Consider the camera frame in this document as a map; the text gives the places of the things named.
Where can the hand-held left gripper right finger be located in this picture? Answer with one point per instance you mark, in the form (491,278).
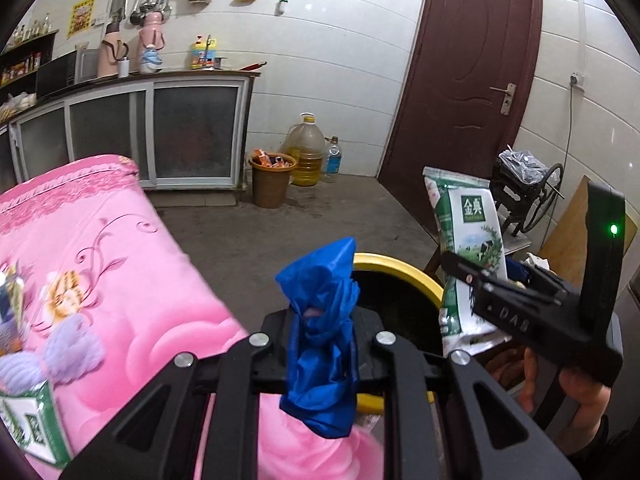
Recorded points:
(370,360)

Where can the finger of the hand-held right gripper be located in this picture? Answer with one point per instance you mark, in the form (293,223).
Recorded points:
(547,277)
(475,277)

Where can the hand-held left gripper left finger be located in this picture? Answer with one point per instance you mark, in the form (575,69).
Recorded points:
(276,360)

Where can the green white milk powder bag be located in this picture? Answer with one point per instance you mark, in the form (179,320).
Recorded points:
(470,240)

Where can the blue plastic bag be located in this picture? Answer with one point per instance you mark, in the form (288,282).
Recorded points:
(320,310)

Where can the yellow rimmed black bin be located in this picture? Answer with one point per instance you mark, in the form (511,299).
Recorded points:
(390,263)

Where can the person's right hand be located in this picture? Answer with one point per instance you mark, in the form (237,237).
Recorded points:
(582,397)

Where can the wooden board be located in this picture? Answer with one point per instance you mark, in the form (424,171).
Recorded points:
(567,240)

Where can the clear plastic bag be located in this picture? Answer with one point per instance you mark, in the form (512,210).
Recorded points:
(522,162)

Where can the pink floral blanket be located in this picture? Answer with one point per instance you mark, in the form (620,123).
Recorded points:
(125,285)

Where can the orange bucket with cartons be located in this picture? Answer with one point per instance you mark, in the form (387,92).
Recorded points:
(270,182)

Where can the clear water bottle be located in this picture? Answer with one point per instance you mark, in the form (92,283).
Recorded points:
(332,160)

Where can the brown wooden door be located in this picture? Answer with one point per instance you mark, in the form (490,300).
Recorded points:
(465,85)

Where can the large cooking oil jug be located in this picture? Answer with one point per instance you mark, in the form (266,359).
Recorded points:
(305,152)

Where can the glass door kitchen cabinet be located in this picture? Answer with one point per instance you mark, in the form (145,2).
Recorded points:
(195,130)

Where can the green white carton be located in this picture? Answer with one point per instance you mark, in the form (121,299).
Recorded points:
(35,420)

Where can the colourful snack packet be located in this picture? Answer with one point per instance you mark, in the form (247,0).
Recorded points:
(10,310)

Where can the yellow detergent bottle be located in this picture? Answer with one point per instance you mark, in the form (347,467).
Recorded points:
(202,55)

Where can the blue white cloth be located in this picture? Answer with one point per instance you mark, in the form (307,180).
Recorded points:
(151,59)

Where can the white cup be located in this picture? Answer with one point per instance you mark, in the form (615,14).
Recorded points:
(123,68)

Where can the beige thermos flask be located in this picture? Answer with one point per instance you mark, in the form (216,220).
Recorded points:
(110,55)

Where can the pink thermos flask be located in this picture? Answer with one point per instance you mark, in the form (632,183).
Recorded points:
(152,30)

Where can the black microwave oven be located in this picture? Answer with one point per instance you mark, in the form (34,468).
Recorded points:
(60,75)

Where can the bags of food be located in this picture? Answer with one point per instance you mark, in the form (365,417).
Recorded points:
(17,105)

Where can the dark shelf with bottles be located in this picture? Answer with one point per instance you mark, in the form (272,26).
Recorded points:
(25,62)

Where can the white wall socket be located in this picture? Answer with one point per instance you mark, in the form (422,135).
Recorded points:
(578,80)

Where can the yellow wall poster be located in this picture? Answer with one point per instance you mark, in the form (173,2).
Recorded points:
(81,16)

